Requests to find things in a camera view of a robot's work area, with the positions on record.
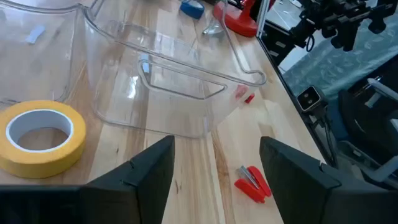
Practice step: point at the orange and grey toy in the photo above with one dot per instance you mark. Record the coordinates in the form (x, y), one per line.
(236, 21)

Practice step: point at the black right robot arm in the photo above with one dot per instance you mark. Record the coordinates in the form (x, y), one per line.
(303, 29)

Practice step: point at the blue tape roll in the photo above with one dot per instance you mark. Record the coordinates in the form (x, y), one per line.
(191, 11)

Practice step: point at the black office chair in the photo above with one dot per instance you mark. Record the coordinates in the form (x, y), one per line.
(363, 124)

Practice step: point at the black control box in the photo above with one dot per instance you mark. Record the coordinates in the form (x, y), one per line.
(273, 37)

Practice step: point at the yellow block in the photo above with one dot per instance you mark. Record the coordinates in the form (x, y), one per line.
(40, 165)

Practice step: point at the red staple remover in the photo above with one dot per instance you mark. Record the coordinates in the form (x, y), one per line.
(248, 189)

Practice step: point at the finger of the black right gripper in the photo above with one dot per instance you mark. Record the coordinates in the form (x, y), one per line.
(377, 23)
(343, 40)

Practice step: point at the large clear plastic bin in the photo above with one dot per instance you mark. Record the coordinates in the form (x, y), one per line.
(124, 93)

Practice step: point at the white label sticker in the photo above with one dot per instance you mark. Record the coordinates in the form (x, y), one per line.
(35, 34)

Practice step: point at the small grey table camera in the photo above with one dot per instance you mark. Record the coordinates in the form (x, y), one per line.
(308, 99)

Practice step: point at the silver frame post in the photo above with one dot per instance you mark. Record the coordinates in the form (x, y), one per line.
(262, 18)

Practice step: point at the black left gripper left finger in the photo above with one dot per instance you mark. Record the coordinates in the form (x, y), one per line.
(140, 186)

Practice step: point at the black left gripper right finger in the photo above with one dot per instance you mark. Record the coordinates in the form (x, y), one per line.
(298, 193)

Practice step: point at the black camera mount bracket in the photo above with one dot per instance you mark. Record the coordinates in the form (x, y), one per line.
(314, 116)

